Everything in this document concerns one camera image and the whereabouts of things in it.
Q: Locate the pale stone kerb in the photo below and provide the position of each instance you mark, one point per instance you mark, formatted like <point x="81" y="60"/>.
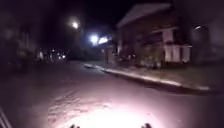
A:
<point x="143" y="78"/>

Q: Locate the street lamp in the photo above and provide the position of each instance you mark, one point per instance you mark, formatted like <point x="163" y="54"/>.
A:
<point x="94" y="39"/>
<point x="75" y="24"/>

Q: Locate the dark building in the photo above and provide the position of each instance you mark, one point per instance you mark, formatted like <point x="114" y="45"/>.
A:
<point x="20" y="40"/>

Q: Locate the pavement beside road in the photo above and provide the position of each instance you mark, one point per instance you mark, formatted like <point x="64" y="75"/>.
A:
<point x="180" y="75"/>

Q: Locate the brick building with balconies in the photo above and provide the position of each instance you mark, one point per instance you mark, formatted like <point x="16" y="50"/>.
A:
<point x="153" y="36"/>

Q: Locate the dark asphalt road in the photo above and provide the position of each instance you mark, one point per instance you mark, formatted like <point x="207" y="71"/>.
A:
<point x="100" y="96"/>

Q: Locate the robot's own part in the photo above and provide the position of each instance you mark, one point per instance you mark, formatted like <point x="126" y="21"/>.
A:
<point x="75" y="126"/>
<point x="146" y="126"/>

